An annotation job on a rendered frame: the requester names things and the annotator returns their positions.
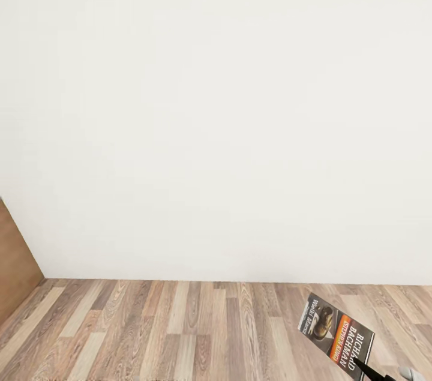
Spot hardback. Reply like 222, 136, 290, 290
297, 292, 375, 381

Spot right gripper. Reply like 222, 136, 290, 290
353, 357, 396, 381

